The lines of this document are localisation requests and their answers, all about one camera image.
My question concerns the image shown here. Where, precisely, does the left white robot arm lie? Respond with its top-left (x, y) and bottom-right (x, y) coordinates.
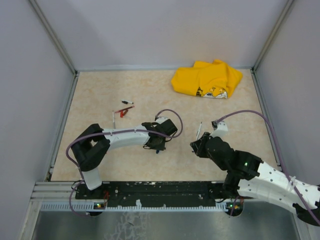
top-left (71, 117), bottom-right (178, 199)

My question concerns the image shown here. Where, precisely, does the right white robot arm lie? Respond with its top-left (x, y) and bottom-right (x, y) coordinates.
top-left (190, 132), bottom-right (320, 227)

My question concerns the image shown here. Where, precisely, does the dark red pen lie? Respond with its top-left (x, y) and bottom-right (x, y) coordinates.
top-left (114, 105), bottom-right (135, 113)

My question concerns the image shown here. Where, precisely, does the black capped marker pen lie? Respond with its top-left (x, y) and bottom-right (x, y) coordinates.
top-left (121, 100), bottom-right (134, 105)

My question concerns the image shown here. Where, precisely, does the white pen red tip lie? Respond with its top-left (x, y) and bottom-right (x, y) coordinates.
top-left (112, 111), bottom-right (116, 129)

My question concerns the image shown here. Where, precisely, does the yellow folded t-shirt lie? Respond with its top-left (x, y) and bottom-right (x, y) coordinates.
top-left (171, 59), bottom-right (243, 99)

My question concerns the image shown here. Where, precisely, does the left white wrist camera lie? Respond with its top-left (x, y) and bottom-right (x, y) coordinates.
top-left (154, 116), bottom-right (168, 124)

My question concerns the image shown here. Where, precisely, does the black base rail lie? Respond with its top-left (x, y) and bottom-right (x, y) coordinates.
top-left (75, 181), bottom-right (238, 207)

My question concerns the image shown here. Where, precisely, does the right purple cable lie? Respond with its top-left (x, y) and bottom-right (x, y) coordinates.
top-left (216, 110), bottom-right (320, 226)

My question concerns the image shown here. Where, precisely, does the purple cable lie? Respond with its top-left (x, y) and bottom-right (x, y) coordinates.
top-left (65, 109), bottom-right (184, 218)
top-left (216, 110), bottom-right (320, 226)

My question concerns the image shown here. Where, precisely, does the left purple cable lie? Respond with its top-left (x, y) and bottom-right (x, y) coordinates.
top-left (65, 109), bottom-right (184, 218)

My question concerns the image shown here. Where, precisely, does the white slotted cable duct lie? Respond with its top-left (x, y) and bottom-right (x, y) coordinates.
top-left (40, 200), bottom-right (240, 212)

